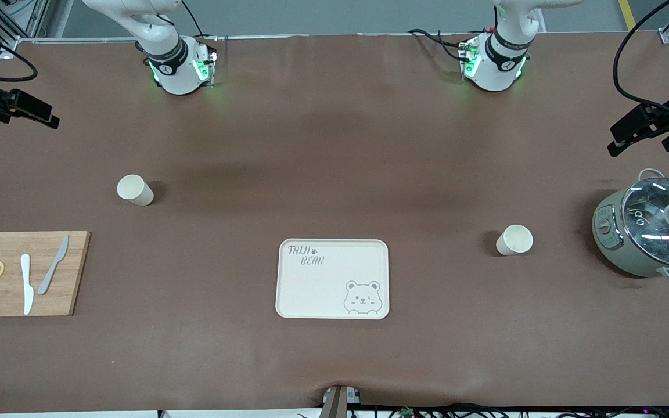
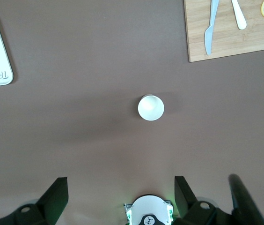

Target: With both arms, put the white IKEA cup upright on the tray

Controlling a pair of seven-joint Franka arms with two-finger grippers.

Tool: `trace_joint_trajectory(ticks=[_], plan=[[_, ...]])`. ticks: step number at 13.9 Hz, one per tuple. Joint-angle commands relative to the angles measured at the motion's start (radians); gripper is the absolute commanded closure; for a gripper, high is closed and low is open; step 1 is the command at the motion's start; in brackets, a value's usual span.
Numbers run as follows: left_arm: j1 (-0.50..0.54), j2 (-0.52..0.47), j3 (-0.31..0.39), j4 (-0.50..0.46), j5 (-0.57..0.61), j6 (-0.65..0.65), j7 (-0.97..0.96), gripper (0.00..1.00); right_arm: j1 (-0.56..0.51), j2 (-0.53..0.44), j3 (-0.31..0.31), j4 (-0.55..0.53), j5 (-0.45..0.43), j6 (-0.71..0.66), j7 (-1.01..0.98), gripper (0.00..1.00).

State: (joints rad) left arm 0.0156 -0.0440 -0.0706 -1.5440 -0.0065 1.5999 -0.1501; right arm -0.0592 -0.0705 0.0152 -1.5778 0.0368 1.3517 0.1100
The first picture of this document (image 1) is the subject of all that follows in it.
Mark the white paper-like cup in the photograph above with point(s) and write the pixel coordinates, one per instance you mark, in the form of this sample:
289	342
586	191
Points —
514	241
137	191

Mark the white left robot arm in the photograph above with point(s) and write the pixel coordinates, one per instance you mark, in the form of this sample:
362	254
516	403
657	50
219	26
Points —
506	35

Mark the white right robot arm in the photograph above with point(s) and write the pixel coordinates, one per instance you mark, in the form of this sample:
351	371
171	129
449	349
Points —
166	35

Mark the white bear print tray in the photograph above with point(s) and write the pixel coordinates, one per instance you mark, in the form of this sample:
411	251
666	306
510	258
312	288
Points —
323	290

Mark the glass pot lid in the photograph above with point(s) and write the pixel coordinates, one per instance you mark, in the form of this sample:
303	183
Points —
648	232

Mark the grey-green electric pot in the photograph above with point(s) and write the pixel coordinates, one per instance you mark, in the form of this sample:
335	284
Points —
613	249

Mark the grey plastic knife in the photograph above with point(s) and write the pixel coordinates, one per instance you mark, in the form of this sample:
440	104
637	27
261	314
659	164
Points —
50	273

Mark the white plastic knife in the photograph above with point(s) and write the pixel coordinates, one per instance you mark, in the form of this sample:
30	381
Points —
27	290

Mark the wooden cutting board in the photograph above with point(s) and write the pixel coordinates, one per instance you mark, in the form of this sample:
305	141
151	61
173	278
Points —
9	302

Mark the brown table mat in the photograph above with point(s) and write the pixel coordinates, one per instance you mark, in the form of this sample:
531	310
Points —
334	145

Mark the metal table edge rail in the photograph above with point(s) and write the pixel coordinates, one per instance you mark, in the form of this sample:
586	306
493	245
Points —
311	36

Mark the grey metal bracket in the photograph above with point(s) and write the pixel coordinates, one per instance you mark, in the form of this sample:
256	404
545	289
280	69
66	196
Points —
334	403

